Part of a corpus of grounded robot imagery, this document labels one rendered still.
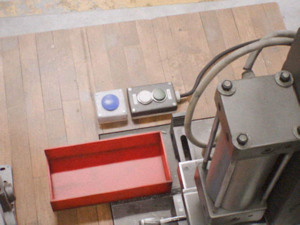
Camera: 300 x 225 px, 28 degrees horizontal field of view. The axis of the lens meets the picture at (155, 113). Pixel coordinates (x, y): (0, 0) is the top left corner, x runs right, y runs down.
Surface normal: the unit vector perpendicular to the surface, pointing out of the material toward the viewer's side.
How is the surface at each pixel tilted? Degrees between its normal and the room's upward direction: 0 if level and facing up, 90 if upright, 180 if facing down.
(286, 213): 90
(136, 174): 0
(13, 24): 0
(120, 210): 0
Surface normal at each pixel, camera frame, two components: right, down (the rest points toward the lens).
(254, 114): 0.04, -0.47
